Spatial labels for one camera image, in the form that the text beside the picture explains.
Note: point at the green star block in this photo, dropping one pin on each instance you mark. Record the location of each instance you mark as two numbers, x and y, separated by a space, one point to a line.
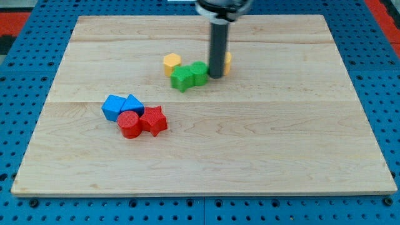
182 78

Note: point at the red star block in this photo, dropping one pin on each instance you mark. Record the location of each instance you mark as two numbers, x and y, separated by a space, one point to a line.
153 120

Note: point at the green cylinder block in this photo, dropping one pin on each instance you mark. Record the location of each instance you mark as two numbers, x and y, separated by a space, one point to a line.
200 72

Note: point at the yellow hexagon block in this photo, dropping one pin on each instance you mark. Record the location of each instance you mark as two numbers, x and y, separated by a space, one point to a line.
170 61

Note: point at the yellow block behind rod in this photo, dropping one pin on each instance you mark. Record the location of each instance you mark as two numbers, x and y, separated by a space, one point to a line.
227 63

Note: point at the blue triangle block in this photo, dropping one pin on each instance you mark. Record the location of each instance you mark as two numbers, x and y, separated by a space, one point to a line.
133 104

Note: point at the red cylinder block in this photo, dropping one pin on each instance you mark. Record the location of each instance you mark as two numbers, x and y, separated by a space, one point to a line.
129 124

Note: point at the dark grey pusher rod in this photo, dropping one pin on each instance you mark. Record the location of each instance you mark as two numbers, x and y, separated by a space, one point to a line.
217 49

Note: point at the light wooden board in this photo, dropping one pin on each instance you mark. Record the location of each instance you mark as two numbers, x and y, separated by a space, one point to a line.
286 120

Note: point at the blue cube block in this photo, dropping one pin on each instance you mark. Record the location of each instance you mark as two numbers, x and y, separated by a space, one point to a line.
112 107

